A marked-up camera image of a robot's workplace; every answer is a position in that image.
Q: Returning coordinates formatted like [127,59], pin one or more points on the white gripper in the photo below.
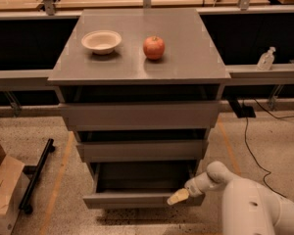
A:
[193,187]

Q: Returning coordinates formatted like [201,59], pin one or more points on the grey bottom drawer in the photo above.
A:
[134,185]

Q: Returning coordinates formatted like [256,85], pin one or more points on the grey drawer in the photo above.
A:
[142,151]
[134,185]
[140,116]

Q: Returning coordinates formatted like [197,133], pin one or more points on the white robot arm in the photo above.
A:
[247,207]

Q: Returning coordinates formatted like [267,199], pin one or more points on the grey middle drawer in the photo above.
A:
[142,151]

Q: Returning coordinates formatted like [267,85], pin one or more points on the grey top drawer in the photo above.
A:
[140,116]

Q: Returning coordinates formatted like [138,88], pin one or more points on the grey drawer cabinet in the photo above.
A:
[190,69]

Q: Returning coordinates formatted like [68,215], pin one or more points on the black floor socket box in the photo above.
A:
[241,110]

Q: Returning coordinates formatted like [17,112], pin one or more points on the black metal stand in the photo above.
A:
[33,172]

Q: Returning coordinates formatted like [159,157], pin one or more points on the red apple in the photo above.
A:
[154,47]

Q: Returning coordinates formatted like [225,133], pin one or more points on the clear sanitizer bottle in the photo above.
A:
[266,60]

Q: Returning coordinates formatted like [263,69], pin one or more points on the white paper bowl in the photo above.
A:
[101,42]

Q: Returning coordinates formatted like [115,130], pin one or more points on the brown cardboard box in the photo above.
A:
[13,183]

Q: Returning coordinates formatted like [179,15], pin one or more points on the grey metal rail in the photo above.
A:
[36,80]

